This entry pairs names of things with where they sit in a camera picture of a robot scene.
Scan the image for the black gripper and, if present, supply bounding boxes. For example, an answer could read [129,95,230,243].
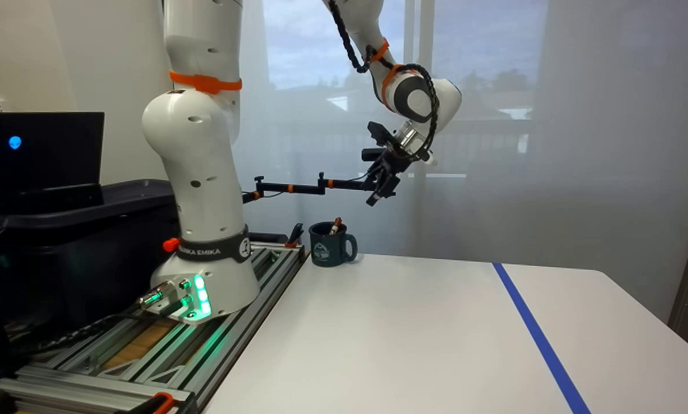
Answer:
[360,122,430,206]

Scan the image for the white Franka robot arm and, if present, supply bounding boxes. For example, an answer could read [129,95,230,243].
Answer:
[141,0,462,324]

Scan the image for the dark teal ceramic mug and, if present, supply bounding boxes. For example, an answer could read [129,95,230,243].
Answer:
[309,220,359,266]

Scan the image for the blue tape line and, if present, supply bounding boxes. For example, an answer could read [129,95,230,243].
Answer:
[492,263,591,414]

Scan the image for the orange black bar clamp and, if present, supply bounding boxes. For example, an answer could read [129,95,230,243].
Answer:
[129,390,196,414]

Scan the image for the black storage bin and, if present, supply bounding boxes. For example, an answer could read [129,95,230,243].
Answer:
[0,180,176,328]

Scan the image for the black computer monitor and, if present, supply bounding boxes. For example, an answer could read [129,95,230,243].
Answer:
[0,113,103,214]

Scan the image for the black articulated camera boom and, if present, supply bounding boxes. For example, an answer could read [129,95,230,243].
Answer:
[240,173,385,206]

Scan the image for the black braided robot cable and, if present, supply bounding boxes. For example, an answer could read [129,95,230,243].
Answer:
[324,0,442,151]

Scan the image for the aluminium extrusion mounting frame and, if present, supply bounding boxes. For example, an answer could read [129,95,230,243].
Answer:
[0,243,305,414]

